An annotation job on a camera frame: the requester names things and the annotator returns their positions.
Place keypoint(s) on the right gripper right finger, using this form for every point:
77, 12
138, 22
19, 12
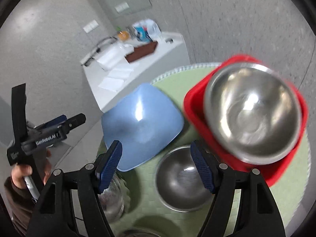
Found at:
258, 214

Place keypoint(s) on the red plastic basin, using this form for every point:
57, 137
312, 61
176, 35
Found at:
194, 110

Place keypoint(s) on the white sink counter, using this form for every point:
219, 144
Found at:
171, 52

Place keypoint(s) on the brown cloth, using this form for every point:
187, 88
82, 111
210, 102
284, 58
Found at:
141, 51

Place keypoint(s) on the person left hand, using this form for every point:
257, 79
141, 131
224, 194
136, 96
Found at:
20, 171

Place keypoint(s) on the white papers on counter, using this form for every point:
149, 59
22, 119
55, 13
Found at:
117, 76

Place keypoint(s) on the orange object on counter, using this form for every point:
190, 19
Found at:
123, 35

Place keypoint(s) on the small steel bowl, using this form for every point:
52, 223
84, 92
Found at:
178, 183

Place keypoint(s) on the double wall switch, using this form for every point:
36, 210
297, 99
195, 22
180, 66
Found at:
91, 26

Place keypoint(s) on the blue plastic bowl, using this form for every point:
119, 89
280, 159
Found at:
145, 122

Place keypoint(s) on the plastic bag with items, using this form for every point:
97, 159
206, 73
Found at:
146, 30

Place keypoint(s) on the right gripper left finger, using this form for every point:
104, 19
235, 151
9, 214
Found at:
53, 214

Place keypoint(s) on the large steel bowl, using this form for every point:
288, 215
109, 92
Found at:
252, 112

